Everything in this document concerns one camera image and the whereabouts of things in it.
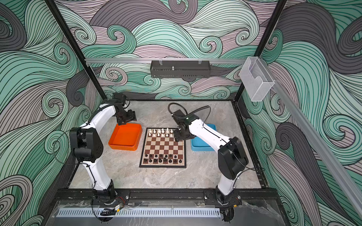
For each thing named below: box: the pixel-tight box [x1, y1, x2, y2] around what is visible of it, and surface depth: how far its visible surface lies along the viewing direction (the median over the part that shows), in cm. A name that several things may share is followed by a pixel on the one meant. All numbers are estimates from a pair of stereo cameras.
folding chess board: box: [139, 127, 187, 169], surface depth 91 cm
